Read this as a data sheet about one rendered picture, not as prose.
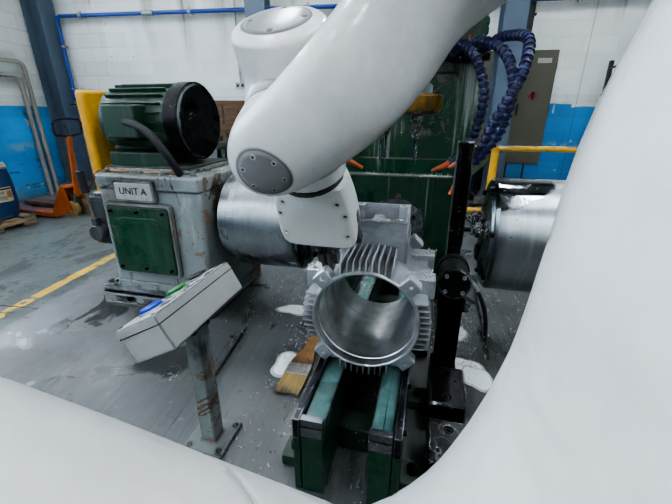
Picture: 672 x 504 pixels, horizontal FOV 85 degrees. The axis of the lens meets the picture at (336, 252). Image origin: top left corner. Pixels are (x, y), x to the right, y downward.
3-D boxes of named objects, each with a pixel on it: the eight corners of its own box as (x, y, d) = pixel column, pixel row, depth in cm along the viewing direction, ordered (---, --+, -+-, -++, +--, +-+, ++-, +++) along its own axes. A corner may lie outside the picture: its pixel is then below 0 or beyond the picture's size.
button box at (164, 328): (211, 301, 62) (194, 274, 61) (244, 287, 59) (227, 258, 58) (136, 365, 46) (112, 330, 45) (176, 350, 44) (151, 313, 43)
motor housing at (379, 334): (332, 305, 77) (332, 218, 71) (426, 316, 73) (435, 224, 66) (303, 366, 59) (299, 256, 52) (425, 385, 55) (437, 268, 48)
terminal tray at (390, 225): (353, 238, 71) (354, 201, 68) (410, 242, 69) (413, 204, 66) (340, 261, 60) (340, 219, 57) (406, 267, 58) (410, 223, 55)
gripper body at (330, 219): (257, 186, 41) (281, 249, 50) (346, 190, 39) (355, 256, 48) (278, 146, 46) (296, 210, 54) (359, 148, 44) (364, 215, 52)
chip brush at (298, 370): (307, 334, 89) (307, 331, 89) (327, 337, 88) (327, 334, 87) (273, 393, 70) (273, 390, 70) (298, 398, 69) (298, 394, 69)
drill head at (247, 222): (225, 240, 118) (216, 160, 109) (337, 250, 109) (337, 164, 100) (175, 271, 95) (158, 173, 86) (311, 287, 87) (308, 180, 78)
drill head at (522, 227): (441, 259, 102) (451, 168, 93) (609, 274, 93) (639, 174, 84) (442, 302, 80) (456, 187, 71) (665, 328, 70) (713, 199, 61)
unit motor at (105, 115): (147, 227, 120) (119, 85, 105) (239, 235, 112) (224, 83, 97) (77, 256, 97) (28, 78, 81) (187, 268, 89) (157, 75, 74)
